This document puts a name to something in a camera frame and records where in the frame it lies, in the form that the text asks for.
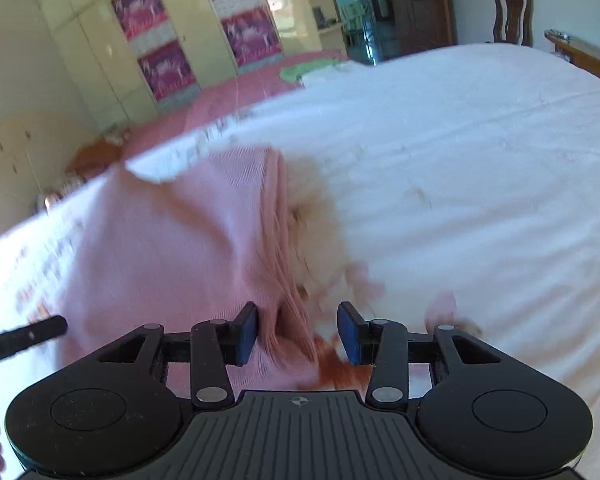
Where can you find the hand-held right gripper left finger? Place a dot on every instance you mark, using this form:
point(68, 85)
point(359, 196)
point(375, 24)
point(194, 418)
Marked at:
point(247, 335)

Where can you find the cream bed headboard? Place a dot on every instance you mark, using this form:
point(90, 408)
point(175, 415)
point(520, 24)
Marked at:
point(10, 170)

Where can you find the green cloth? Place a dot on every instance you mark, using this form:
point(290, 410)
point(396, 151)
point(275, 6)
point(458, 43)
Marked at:
point(307, 69)

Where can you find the white floral bedsheet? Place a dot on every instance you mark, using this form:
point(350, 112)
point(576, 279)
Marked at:
point(470, 160)

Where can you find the cream wardrobe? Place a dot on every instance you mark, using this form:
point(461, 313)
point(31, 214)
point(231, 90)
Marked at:
point(95, 20)

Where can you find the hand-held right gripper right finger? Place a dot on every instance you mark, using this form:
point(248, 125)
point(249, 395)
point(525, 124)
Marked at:
point(350, 335)

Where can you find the wooden bed footboard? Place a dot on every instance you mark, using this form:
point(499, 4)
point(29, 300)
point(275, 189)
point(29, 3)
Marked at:
point(587, 57)

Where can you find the dark wooden door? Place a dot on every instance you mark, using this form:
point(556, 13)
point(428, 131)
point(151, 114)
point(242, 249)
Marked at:
point(420, 5)

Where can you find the dark wooden chair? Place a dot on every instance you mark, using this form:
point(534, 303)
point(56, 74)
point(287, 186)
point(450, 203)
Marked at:
point(512, 15)

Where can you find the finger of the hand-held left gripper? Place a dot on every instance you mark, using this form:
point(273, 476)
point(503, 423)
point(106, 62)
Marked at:
point(25, 337)

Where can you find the pink bed cover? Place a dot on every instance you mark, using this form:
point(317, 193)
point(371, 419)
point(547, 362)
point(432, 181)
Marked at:
point(220, 95)

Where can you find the pink knit sweater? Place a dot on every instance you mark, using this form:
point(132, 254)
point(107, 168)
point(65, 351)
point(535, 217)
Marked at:
point(180, 245)

